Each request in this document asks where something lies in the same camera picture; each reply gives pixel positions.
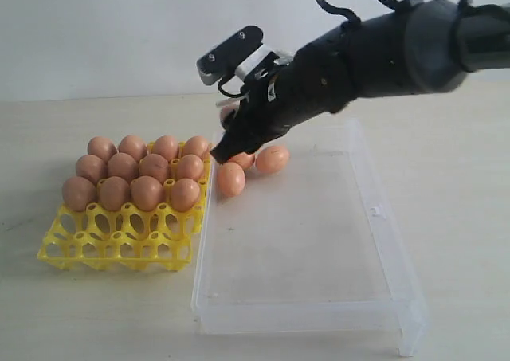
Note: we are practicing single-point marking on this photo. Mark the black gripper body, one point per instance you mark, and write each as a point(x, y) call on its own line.
point(296, 94)

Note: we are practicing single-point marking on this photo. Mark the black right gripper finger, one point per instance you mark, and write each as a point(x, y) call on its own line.
point(234, 141)

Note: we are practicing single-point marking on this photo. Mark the brown egg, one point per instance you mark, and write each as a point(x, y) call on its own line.
point(189, 167)
point(184, 194)
point(244, 160)
point(166, 146)
point(196, 145)
point(134, 146)
point(102, 147)
point(272, 159)
point(227, 114)
point(78, 192)
point(124, 166)
point(114, 192)
point(146, 193)
point(231, 179)
point(156, 166)
point(92, 168)

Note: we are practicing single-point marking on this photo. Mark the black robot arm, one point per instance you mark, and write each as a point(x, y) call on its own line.
point(430, 47)

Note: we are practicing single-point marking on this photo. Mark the clear plastic container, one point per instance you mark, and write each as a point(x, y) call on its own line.
point(312, 248)

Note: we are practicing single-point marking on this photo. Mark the yellow plastic egg tray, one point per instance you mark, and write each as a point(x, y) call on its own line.
point(129, 236)

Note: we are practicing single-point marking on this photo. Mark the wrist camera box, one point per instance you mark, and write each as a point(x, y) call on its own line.
point(221, 62)

